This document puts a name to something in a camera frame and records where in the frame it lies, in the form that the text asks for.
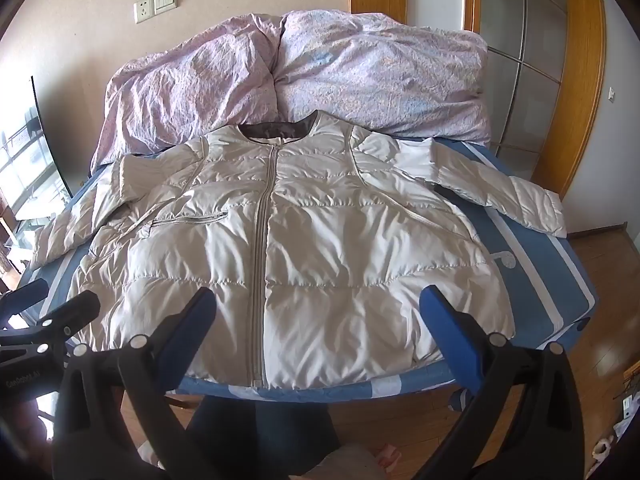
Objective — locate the wooden door frame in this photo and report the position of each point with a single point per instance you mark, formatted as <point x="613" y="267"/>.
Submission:
<point x="580" y="85"/>

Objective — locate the cream puffer jacket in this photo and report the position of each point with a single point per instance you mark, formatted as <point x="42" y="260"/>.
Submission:
<point x="320" y="240"/>

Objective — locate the white plastic object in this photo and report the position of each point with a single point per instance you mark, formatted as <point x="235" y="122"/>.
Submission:
<point x="603" y="447"/>

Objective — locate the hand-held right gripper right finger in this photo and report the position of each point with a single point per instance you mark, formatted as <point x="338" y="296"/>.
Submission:
<point x="446" y="330"/>

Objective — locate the white wall light switch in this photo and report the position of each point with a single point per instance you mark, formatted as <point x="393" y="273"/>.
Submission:
<point x="165" y="1"/>

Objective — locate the blue white striped bed sheet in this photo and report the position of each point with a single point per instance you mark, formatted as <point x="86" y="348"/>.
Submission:
<point x="540" y="280"/>

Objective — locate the person's bare foot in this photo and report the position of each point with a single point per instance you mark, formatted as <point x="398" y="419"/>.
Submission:
<point x="387" y="454"/>

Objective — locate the frosted glass sliding door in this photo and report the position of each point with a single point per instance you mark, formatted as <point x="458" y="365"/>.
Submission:
<point x="520" y="35"/>

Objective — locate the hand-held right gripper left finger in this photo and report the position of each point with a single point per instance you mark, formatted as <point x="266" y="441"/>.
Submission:
<point x="189" y="327"/>

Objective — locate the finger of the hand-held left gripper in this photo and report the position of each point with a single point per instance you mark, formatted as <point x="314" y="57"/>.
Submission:
<point x="25" y="296"/>
<point x="75" y="311"/>

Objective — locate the pink floral duvet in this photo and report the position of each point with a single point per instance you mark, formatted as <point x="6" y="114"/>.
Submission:
<point x="350" y="75"/>

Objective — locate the person's legs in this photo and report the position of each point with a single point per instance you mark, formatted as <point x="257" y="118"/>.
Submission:
<point x="265" y="440"/>

